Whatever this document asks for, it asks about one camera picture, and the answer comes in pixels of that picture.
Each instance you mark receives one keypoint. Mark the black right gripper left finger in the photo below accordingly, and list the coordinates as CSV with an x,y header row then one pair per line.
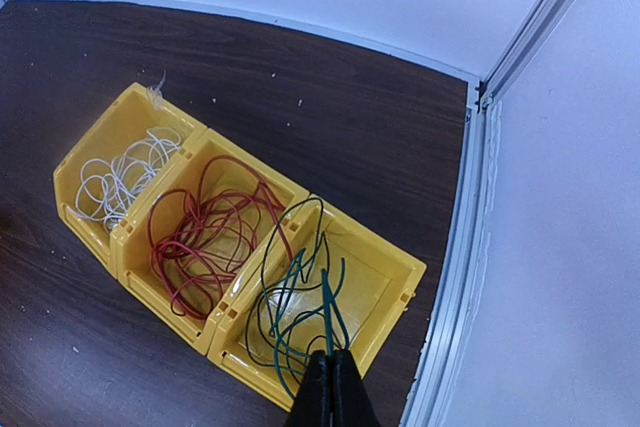
x,y
312,406

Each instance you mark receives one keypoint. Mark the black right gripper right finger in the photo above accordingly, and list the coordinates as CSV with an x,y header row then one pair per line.
x,y
351,406

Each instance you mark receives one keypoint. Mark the yellow bin right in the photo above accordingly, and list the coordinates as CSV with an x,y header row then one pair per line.
x,y
333,285

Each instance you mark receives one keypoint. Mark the yellow bin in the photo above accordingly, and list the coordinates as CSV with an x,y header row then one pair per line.
x,y
333,285
105,178
198,238

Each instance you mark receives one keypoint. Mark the yellow bin middle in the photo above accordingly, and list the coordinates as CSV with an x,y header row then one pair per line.
x,y
198,238

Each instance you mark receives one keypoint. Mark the yellow bin left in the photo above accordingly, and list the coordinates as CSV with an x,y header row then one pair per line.
x,y
105,178

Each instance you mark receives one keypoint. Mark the clear tape scrap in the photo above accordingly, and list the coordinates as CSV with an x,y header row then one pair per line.
x,y
154,93

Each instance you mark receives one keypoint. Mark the aluminium front rail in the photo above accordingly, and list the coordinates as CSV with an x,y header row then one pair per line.
x,y
462,276

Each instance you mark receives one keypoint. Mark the aluminium frame post right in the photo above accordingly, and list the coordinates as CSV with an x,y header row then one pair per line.
x,y
537,26

